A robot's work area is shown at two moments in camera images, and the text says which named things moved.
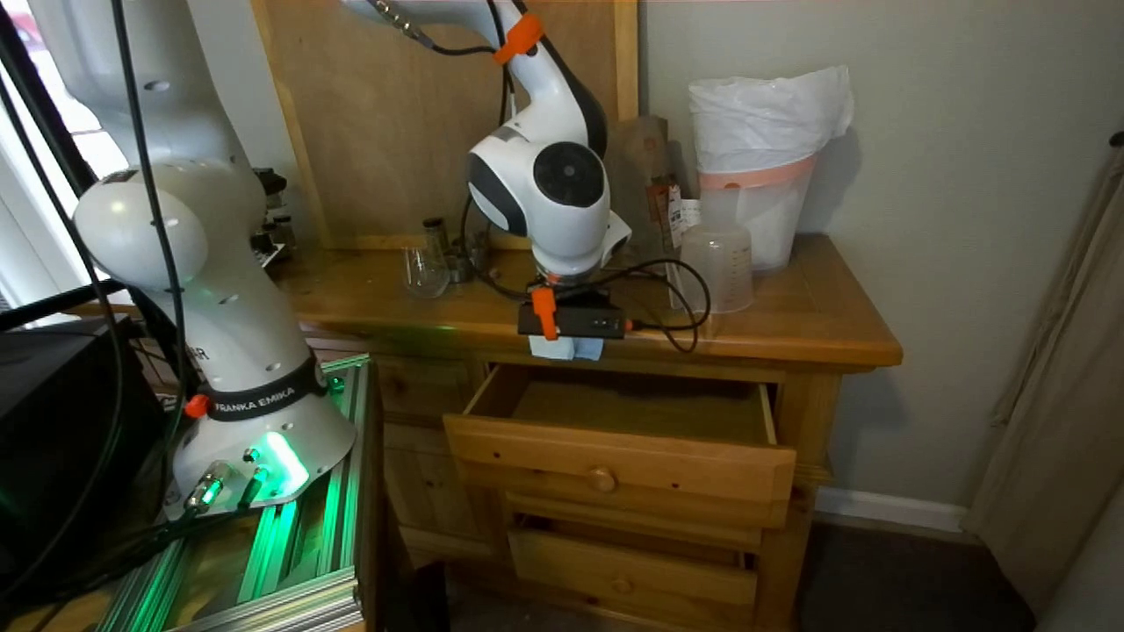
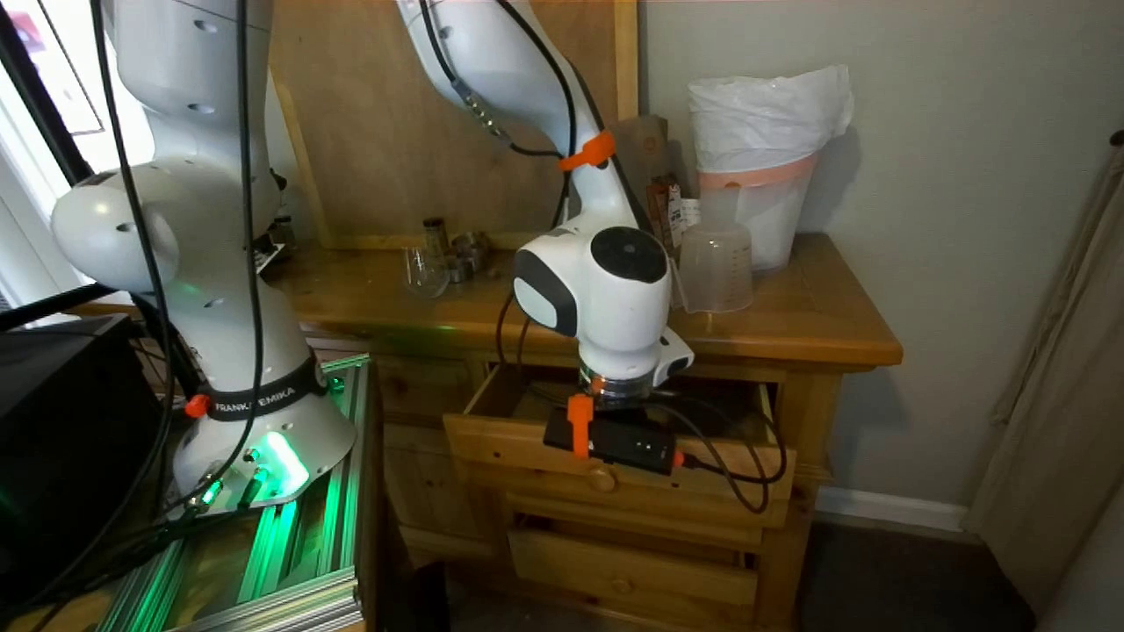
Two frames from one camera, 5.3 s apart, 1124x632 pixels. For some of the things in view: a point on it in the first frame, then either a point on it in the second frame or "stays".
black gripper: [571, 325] -> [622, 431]
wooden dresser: [594, 438] stays
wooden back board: [383, 119] stays
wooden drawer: [636, 576] stays
